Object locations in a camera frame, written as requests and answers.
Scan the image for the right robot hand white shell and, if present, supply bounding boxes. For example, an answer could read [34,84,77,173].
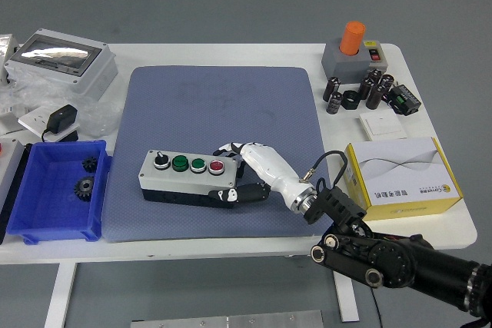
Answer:
[207,141,314,210]

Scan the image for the grey four-button control box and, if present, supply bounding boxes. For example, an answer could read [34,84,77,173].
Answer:
[138,149,238,209]

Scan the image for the grey box with red button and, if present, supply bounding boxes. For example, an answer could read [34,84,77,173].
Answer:
[0,137,26,210]

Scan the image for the grey-blue table mat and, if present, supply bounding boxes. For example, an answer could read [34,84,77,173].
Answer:
[102,65,335,244]

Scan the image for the grey base block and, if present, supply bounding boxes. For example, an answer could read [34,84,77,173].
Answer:
[321,38,380,85]

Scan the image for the yellow and white cardboard box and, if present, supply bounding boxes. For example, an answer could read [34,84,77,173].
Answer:
[343,136,464,222]

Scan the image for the black module green terminal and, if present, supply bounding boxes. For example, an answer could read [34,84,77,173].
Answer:
[387,84,422,116]

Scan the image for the white table leg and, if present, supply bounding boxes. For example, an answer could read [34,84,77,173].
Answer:
[44,262,78,328]
[333,272,361,323]

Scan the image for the orange cylinder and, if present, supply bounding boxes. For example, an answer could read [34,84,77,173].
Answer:
[339,21,367,57]

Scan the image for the silver metal plate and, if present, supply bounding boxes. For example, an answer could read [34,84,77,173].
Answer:
[130,309,324,328]

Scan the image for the small black bevel gear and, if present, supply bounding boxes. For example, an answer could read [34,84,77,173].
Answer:
[81,156,99,174]

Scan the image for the clear plastic bag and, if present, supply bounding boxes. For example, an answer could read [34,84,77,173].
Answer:
[0,70,120,139]

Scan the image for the large black bevel gear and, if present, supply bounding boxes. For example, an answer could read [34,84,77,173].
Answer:
[73,175,96,203]

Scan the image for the black power adapter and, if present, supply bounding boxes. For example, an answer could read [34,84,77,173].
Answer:
[41,104,79,143]

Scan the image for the blue plastic bin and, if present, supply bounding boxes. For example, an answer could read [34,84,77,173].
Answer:
[6,139,113,245]

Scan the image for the white socket plate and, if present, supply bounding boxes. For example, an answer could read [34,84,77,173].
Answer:
[18,107,81,143]

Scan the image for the black hexagonal ring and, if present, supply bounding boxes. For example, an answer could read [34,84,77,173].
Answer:
[341,90,361,111]

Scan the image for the white wall switch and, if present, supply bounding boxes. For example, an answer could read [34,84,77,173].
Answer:
[359,111,408,141]

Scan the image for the grey switch box yellow label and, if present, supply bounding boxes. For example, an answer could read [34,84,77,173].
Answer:
[363,39,389,72]

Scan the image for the thin black cable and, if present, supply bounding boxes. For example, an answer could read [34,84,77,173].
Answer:
[371,287,384,328]

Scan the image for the grey enclosure with clear window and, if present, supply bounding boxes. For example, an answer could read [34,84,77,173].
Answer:
[3,28,119,101]

